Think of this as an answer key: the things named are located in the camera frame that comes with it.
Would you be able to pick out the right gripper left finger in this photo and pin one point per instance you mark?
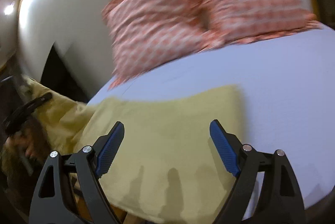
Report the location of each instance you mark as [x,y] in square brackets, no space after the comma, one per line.
[53,198]

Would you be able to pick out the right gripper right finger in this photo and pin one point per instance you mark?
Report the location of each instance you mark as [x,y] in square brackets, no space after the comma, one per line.
[280,200]

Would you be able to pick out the khaki pants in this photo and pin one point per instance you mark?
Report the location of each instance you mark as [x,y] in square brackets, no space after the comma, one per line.
[167,169]

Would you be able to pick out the person's left hand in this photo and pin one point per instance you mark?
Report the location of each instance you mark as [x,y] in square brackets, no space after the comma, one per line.
[31,140]

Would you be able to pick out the black television screen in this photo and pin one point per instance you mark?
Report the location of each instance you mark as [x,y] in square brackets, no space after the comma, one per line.
[57,77]

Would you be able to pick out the white bed mattress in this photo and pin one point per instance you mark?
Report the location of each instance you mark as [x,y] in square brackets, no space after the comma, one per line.
[288,89]

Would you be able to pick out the left polka dot pillow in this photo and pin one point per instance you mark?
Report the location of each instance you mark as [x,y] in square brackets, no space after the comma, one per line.
[148,33]

